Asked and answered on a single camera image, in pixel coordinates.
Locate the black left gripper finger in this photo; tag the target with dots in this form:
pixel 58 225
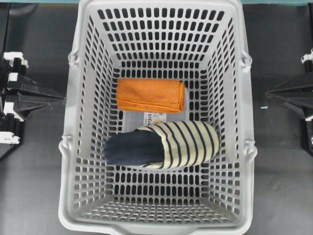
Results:
pixel 21 104
pixel 22 83

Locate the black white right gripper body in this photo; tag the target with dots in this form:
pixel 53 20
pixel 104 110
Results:
pixel 307 61

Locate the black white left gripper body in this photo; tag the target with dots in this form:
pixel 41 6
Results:
pixel 11 125

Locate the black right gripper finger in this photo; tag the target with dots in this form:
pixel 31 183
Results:
pixel 295 85
pixel 299 102

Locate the white label in basket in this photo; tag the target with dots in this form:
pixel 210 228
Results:
pixel 133 120

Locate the grey plastic shopping basket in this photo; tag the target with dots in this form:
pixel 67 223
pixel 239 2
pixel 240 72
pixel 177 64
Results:
pixel 201 43

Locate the striped navy cream slipper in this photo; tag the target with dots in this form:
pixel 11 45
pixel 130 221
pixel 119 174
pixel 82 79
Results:
pixel 163 146

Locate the folded orange cloth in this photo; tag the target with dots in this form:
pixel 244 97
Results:
pixel 150 95

